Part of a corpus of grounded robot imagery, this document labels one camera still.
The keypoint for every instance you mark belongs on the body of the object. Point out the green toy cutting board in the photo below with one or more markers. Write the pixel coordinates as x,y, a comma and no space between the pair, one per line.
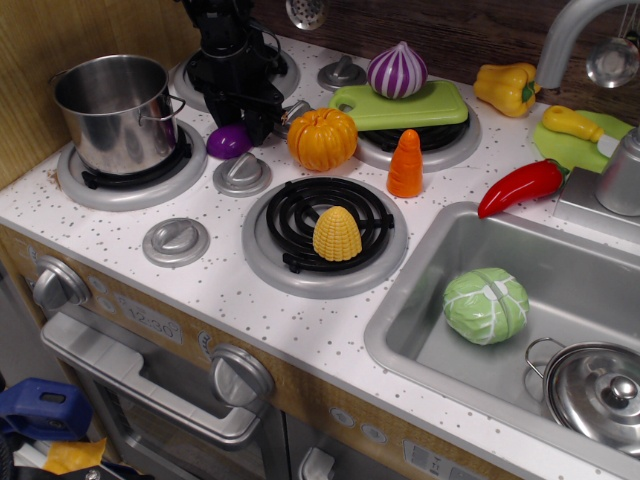
438,103

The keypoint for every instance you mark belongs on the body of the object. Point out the back silver stove knob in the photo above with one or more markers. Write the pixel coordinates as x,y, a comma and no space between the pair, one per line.
341,73

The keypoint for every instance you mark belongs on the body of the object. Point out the purple striped toy onion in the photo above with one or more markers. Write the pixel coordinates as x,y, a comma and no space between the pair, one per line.
397,73

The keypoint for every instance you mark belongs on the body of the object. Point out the tall steel pot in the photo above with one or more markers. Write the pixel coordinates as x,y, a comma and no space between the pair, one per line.
120,113

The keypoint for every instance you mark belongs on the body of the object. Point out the blue clamp tool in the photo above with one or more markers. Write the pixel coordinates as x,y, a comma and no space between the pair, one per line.
45,410

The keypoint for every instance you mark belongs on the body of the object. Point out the purple toy eggplant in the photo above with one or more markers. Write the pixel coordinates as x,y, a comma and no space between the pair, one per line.
230,141

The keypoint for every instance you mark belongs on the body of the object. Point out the yellow handled toy knife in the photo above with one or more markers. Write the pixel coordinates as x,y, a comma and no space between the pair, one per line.
564,120

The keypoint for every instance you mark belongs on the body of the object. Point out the orange toy pumpkin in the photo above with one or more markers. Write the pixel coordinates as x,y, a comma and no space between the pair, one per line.
322,139

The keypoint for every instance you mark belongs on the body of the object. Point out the middle silver stove knob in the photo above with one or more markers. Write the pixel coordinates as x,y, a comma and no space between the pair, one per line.
242,177

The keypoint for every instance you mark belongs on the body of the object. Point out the yellow toy bell pepper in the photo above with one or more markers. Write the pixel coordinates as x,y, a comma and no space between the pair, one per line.
510,89

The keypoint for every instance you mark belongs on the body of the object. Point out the front right stove burner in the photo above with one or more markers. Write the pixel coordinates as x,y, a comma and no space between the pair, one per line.
277,238

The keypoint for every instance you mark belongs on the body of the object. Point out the yellow toy corn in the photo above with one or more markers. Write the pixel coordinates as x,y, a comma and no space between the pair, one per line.
336,236

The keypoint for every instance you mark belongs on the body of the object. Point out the small lidded steel pot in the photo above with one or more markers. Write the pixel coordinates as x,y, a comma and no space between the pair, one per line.
591,388

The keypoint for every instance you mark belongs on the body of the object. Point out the hanging perforated steel spoon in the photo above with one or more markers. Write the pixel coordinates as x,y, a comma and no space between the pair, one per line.
307,15

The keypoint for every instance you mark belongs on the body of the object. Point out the oven clock display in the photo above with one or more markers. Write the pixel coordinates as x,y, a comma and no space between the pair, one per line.
150,319

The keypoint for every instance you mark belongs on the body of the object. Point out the orange toy carrot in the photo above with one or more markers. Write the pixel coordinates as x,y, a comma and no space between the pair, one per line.
405,176

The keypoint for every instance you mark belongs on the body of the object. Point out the hanging steel ladle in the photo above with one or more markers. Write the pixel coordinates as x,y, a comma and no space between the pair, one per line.
614,62

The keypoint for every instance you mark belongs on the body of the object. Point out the yellow cloth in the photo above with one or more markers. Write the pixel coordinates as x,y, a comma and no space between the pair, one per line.
68,456

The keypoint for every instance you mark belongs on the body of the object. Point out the right oven dial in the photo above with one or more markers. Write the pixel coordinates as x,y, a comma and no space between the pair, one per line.
238,379

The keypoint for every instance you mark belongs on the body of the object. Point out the silver toy faucet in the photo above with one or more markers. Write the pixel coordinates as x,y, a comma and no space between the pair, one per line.
606,201

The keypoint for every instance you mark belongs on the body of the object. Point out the silver sink basin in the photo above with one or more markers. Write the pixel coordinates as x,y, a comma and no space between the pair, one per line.
535,327

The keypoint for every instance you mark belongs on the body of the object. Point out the silver knob beside pumpkin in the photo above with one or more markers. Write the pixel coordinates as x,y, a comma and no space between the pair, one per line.
289,115

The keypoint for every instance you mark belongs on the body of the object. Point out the silver oven door handle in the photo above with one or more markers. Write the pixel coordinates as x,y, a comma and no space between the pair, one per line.
120,368

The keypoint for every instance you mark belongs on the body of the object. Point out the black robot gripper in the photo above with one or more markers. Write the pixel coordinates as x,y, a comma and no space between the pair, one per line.
235,49

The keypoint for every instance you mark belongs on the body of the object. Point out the red toy chili pepper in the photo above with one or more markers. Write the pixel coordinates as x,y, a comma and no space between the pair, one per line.
530,182

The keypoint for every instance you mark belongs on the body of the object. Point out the green toy cabbage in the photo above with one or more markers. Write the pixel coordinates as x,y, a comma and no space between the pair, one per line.
486,306

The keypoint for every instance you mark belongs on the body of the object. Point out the light green toy plate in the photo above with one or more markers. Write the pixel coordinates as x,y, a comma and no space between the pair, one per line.
573,152

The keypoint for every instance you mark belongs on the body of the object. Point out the front silver stove knob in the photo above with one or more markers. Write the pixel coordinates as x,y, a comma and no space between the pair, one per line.
175,242

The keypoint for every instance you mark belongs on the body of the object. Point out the back right stove burner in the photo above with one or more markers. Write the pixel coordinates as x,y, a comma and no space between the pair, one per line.
442,147

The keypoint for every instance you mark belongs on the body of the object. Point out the silver stove knob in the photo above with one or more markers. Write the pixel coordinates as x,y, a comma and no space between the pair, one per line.
242,177
175,242
341,73

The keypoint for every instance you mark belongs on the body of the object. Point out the oven dial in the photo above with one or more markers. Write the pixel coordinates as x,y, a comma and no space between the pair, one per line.
58,284
238,379

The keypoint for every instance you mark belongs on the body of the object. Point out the front left stove burner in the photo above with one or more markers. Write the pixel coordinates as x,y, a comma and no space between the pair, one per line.
134,192

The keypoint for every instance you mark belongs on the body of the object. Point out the left oven dial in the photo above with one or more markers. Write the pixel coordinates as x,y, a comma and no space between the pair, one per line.
58,284

